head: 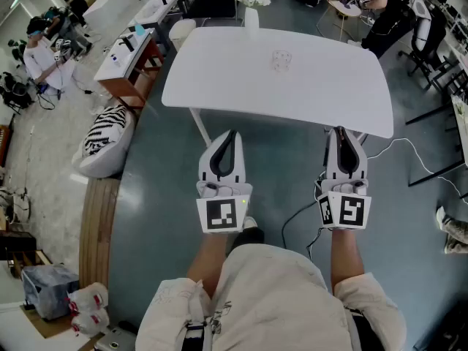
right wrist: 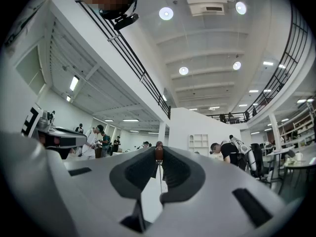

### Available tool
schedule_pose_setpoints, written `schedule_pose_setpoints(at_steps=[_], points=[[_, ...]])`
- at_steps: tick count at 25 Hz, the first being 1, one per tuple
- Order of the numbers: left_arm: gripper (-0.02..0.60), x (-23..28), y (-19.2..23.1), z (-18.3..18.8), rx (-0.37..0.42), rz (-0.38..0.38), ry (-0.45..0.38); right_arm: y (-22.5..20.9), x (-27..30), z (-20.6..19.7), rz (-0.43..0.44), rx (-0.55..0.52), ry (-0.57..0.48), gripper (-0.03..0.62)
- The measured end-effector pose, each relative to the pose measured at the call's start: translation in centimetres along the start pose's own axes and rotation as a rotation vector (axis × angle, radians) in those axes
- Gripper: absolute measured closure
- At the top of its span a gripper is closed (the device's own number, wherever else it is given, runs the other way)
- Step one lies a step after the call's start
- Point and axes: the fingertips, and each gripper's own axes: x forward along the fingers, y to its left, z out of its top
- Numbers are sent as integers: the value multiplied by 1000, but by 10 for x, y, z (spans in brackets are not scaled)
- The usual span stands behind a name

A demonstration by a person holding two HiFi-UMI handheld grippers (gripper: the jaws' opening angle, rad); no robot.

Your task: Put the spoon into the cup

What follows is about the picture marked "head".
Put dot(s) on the white table leg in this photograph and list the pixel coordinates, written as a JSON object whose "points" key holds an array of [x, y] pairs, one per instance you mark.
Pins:
{"points": [[201, 126], [362, 138]]}

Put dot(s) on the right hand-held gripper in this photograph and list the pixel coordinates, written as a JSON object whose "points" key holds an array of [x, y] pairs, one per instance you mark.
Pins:
{"points": [[351, 212]]}

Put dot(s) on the person's right forearm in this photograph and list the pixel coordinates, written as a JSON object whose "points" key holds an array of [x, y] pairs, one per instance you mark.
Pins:
{"points": [[345, 254]]}

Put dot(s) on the white round stool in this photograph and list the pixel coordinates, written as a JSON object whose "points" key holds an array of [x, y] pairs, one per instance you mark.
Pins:
{"points": [[181, 33]]}

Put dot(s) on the black desk stand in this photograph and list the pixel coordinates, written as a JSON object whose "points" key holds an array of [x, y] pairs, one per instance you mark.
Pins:
{"points": [[128, 43]]}

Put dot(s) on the person's white printed shirt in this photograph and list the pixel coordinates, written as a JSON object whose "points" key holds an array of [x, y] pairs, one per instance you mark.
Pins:
{"points": [[270, 298]]}

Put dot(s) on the clear glass cup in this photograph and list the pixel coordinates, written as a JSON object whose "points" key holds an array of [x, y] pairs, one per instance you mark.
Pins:
{"points": [[281, 60]]}

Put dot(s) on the grey wrapped box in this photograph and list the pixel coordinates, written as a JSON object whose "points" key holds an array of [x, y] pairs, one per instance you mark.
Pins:
{"points": [[49, 289]]}

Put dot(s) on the zebra striped cushion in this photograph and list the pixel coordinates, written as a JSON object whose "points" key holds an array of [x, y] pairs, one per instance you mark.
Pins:
{"points": [[109, 163]]}

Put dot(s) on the black white striped cushion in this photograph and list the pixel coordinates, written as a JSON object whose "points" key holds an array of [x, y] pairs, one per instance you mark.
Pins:
{"points": [[104, 130]]}

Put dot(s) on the person's left forearm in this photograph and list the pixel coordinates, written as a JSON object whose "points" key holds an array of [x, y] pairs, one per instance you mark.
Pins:
{"points": [[212, 258]]}

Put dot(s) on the person's white shoe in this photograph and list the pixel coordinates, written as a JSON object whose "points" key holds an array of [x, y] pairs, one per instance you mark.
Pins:
{"points": [[250, 222]]}

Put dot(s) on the silver device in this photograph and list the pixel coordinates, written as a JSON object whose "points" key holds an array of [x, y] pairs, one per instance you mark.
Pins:
{"points": [[117, 340]]}

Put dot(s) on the flat brown cardboard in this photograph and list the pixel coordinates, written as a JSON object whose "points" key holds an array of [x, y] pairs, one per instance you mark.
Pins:
{"points": [[44, 325]]}

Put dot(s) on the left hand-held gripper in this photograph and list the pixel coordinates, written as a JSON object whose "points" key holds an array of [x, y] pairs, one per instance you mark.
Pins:
{"points": [[221, 214]]}

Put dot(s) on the green potted plant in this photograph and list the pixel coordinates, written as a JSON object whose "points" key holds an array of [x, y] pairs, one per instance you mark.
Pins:
{"points": [[17, 49]]}

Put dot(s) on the light blue object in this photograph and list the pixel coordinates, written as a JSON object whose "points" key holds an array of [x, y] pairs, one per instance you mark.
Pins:
{"points": [[139, 30]]}

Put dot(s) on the curved wooden platform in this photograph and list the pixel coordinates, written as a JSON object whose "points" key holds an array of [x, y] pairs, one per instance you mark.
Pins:
{"points": [[97, 229]]}

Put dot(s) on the wooden desk with white top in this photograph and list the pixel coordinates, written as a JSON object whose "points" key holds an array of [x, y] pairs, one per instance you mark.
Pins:
{"points": [[124, 62]]}

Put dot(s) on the small water bottle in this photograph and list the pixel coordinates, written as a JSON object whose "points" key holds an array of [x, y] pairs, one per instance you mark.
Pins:
{"points": [[116, 60]]}

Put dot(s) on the black office chair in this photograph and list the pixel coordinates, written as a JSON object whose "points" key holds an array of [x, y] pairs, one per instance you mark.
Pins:
{"points": [[424, 46]]}

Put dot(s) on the person's black trousers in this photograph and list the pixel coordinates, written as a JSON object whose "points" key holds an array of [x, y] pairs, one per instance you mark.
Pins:
{"points": [[248, 238]]}

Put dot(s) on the long white table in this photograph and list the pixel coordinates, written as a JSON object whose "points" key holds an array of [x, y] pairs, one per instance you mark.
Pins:
{"points": [[155, 11], [108, 0]]}

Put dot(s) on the black box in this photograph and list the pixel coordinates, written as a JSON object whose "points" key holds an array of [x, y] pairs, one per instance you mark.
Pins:
{"points": [[16, 241]]}

